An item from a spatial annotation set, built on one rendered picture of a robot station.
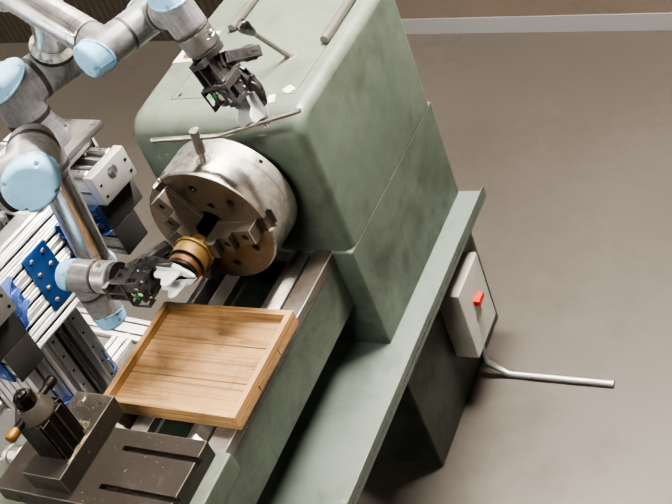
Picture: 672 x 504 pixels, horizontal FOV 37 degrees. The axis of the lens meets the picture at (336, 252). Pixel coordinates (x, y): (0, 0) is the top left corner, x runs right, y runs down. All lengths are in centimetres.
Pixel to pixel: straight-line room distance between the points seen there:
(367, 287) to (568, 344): 93
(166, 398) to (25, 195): 52
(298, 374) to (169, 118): 66
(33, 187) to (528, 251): 191
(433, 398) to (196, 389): 88
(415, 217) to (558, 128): 144
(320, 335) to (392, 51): 74
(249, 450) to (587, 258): 164
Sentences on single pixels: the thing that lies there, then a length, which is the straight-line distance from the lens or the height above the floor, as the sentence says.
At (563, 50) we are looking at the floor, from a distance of 450.
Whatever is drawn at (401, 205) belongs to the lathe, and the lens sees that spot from 262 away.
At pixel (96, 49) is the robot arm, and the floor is 158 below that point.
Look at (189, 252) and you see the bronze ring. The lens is 218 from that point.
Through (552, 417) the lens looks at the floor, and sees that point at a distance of 303.
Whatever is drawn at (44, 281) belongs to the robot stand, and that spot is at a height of 94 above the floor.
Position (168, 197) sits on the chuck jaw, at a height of 119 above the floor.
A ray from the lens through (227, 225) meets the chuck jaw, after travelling 222.
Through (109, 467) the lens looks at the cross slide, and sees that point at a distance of 206.
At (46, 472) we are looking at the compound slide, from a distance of 206.
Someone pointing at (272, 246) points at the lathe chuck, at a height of 103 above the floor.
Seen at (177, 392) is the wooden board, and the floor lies 89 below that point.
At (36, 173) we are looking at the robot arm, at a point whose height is 140.
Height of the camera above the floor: 235
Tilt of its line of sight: 38 degrees down
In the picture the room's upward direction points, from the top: 24 degrees counter-clockwise
